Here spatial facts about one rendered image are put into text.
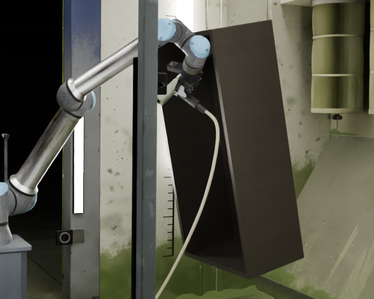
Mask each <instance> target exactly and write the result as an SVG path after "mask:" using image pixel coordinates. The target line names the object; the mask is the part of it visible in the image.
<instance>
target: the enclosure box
mask: <svg viewBox="0 0 374 299"><path fill-rule="evenodd" d="M193 33H195V34H196V35H197V36H203V37H205V38H206V39H207V40H208V41H209V43H210V48H211V49H212V54H210V56H209V57H208V58H207V59H206V61H205V63H204V67H203V69H202V72H203V74H202V75H201V78H202V80H201V82H200V84H199V85H198V86H197V87H196V88H194V89H193V90H192V92H191V93H190V94H192V95H193V96H194V97H195V98H197V99H198V100H199V101H200V103H201V104H202V105H203V106H205V107H206V108H207V110H208V111H209V112H210V113H211V114H212V115H213V116H214V117H215V118H216V119H217V121H218V125H219V128H220V140H219V146H218V154H217V161H216V164H215V169H214V174H213V179H212V182H211V186H210V189H209V192H208V196H207V199H206V201H205V205H204V207H203V210H202V212H201V215H200V218H199V220H198V222H197V225H196V227H195V229H194V232H193V234H192V236H191V238H190V240H189V243H188V245H187V247H186V249H185V251H184V255H185V256H187V257H190V258H193V259H195V260H198V261H200V262H204V263H206V264H209V265H211V266H214V267H216V268H219V269H222V270H224V271H228V272H230V273H233V274H235V275H238V276H241V277H243V278H246V279H252V278H255V277H257V276H260V275H263V274H265V273H267V272H270V271H273V270H274V269H277V268H280V267H282V266H285V265H288V264H289V263H292V262H295V261H297V260H300V259H303V258H304V254H303V245H302V236H301V232H300V223H299V215H298V210H297V202H296V193H295V188H294V180H293V171H292V166H291V158H290V150H289V141H288V136H287V128H286V119H285V114H284V106H283V98H282V92H281V84H280V76H279V71H278V62H277V54H276V49H275V40H274V32H273V27H272V20H265V21H257V22H253V23H246V24H238V25H234V26H227V27H220V28H212V29H208V30H201V31H194V32H193ZM185 56H186V54H185V53H184V52H183V51H182V50H181V49H180V48H179V47H178V46H176V45H175V44H174V43H171V42H168V43H166V44H165V45H163V46H162V47H160V48H158V73H166V74H167V84H169V83H170V82H172V81H173V80H174V79H175V78H176V77H177V76H178V75H179V73H176V72H172V71H168V70H167V65H168V64H169V63H170V62H171V61H174V62H179V63H183V61H184V59H185ZM176 97H177V96H175V95H173V96H172V97H171V98H170V99H168V101H166V102H165V103H164V104H163V105H162V106H161V104H159V106H160V113H161V119H162V124H163V130H164V137H165V141H166V148H167V155H168V159H169V166H170V173H171V177H172V184H173V190H174V194H175V201H176V208H177V212H178V219H179V226H180V233H181V237H182V244H183V245H184V244H185V241H186V239H187V237H188V235H189V232H190V230H191V228H192V226H193V224H194V221H195V218H196V216H197V214H198V211H199V208H200V206H201V203H202V200H203V197H204V194H205V190H206V188H207V184H208V179H209V177H210V172H211V167H212V164H213V158H214V151H215V142H216V127H215V123H214V121H213V120H212V118H210V117H209V115H207V114H206V113H202V112H201V111H199V110H198V109H197V108H194V107H192V106H191V105H190V104H189V103H187V102H186V101H185V100H184V99H182V98H181V97H178V98H176Z"/></svg>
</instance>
